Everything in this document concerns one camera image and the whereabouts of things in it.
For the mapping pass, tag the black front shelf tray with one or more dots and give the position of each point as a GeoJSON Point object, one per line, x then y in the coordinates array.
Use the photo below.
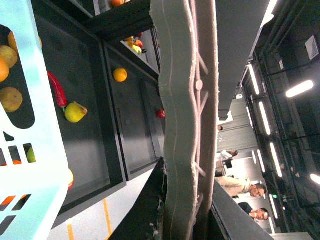
{"type": "Point", "coordinates": [77, 59]}

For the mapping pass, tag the yellow-orange fruit centre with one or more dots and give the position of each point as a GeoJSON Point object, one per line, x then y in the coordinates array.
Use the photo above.
{"type": "Point", "coordinates": [4, 69]}

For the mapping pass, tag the red chili pepper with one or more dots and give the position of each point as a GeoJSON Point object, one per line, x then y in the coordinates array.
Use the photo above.
{"type": "Point", "coordinates": [59, 93]}

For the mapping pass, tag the light blue shopping basket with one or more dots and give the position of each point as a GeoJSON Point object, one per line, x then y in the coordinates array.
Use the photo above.
{"type": "Point", "coordinates": [40, 188]}

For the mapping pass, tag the grey basket handle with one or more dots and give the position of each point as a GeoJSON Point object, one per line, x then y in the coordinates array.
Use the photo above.
{"type": "Point", "coordinates": [189, 90]}

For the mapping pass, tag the brown kiwi lower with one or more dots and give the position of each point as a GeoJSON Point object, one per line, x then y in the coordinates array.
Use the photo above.
{"type": "Point", "coordinates": [11, 99]}

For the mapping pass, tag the green apple front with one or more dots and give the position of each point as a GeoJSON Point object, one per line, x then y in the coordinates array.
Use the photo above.
{"type": "Point", "coordinates": [31, 156]}

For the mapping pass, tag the red apple front right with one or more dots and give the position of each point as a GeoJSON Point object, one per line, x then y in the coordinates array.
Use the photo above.
{"type": "Point", "coordinates": [70, 180]}

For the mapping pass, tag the person in beige shirt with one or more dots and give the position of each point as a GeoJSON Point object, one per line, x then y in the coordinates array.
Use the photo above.
{"type": "Point", "coordinates": [238, 186]}

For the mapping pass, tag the orange on side shelf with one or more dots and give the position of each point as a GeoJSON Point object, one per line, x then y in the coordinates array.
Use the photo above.
{"type": "Point", "coordinates": [120, 74]}

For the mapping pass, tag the large orange front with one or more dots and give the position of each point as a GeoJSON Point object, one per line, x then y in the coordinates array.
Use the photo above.
{"type": "Point", "coordinates": [9, 199]}

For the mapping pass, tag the yellow apple right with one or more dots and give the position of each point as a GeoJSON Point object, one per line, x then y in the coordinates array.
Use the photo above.
{"type": "Point", "coordinates": [9, 55]}

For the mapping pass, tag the person in dark shirt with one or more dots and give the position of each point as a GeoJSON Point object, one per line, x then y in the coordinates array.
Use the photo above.
{"type": "Point", "coordinates": [261, 214]}

